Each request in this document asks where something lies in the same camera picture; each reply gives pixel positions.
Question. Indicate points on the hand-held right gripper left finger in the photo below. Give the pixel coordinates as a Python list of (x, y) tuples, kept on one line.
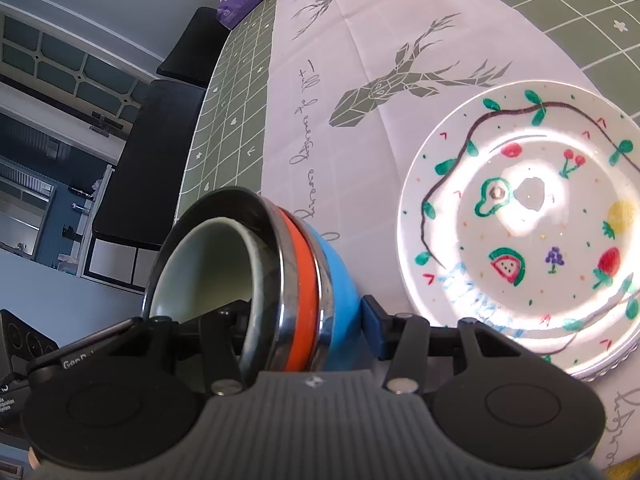
[(222, 345)]

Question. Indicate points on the white fruit-painted plate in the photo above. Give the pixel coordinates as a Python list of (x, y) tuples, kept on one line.
[(525, 270)]

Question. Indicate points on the purple tissue box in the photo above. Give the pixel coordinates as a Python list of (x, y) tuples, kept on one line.
[(240, 5)]

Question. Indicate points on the orange steel bowl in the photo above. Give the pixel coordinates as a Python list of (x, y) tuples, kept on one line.
[(302, 285)]

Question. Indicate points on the blue steel bowl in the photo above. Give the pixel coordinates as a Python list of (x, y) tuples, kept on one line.
[(342, 280)]

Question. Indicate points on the green checked tablecloth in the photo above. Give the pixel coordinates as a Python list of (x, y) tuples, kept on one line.
[(360, 35)]

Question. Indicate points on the glass panel door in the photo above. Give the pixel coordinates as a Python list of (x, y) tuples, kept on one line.
[(60, 65)]

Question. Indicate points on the pale green ceramic bowl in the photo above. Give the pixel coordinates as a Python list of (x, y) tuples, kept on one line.
[(210, 270)]

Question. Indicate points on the black chair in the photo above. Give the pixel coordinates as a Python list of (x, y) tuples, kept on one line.
[(140, 160), (200, 45)]

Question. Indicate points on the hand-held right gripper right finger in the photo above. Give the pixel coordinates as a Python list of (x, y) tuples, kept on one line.
[(372, 326)]

